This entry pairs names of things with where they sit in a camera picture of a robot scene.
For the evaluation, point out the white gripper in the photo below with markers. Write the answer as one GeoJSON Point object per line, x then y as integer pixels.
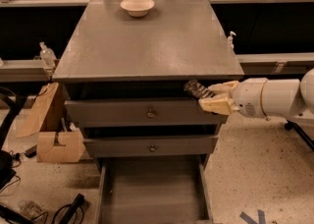
{"type": "Point", "coordinates": [247, 97]}

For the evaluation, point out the dark chocolate rxbar wrapper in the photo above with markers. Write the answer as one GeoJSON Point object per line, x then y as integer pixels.
{"type": "Point", "coordinates": [197, 90]}

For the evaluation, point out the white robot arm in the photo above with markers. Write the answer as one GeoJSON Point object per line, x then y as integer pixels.
{"type": "Point", "coordinates": [292, 99]}

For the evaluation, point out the grey top drawer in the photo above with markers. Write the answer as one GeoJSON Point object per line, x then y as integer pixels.
{"type": "Point", "coordinates": [97, 113]}

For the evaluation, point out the grey drawer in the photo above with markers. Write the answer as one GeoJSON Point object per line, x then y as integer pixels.
{"type": "Point", "coordinates": [97, 113]}
{"type": "Point", "coordinates": [158, 146]}
{"type": "Point", "coordinates": [153, 190]}

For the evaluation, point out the grey drawer cabinet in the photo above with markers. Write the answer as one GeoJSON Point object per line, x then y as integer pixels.
{"type": "Point", "coordinates": [112, 55]}

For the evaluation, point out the grey middle drawer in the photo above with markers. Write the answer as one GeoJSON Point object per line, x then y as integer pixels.
{"type": "Point", "coordinates": [158, 146]}

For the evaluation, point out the grey bottom drawer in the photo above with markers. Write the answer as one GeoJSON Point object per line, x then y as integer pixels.
{"type": "Point", "coordinates": [153, 190]}

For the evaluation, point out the white pump bottle right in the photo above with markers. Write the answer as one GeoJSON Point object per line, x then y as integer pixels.
{"type": "Point", "coordinates": [230, 39]}

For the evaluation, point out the black stand leg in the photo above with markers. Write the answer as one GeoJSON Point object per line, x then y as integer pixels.
{"type": "Point", "coordinates": [293, 126]}

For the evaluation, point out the white bowl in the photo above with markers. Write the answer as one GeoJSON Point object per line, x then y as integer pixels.
{"type": "Point", "coordinates": [137, 8]}

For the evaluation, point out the brown cardboard box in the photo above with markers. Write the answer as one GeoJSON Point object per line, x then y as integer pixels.
{"type": "Point", "coordinates": [53, 143]}

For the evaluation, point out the black power strip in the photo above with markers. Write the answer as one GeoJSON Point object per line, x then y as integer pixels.
{"type": "Point", "coordinates": [78, 201]}

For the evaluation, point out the clear sanitizer bottle left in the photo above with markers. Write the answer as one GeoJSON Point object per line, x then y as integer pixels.
{"type": "Point", "coordinates": [47, 55]}

